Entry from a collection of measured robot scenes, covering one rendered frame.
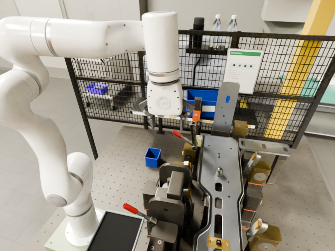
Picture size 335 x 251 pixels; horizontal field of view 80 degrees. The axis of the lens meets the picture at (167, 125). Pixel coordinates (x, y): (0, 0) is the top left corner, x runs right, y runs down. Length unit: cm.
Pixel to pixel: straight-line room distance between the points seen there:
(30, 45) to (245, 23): 326
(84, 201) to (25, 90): 52
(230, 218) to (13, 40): 94
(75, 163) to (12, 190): 191
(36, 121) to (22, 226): 179
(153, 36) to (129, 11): 317
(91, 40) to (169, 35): 18
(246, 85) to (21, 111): 131
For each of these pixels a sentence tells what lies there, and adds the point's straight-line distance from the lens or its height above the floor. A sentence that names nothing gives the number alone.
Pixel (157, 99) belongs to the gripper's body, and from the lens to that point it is 56.
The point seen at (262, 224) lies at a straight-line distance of 86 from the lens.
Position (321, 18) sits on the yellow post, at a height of 164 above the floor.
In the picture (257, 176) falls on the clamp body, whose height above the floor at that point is 99.
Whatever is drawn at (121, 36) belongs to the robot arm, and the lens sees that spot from 59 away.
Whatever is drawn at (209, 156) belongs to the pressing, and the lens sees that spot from 117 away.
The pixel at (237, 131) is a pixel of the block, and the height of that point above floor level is 102.
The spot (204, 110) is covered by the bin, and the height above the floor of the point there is 108.
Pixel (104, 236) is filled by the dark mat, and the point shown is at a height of 116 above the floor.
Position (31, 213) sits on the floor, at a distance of 246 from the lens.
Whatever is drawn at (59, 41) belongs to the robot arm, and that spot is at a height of 169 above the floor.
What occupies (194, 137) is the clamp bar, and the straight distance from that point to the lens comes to 107.
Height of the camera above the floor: 181
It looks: 36 degrees down
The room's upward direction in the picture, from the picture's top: straight up
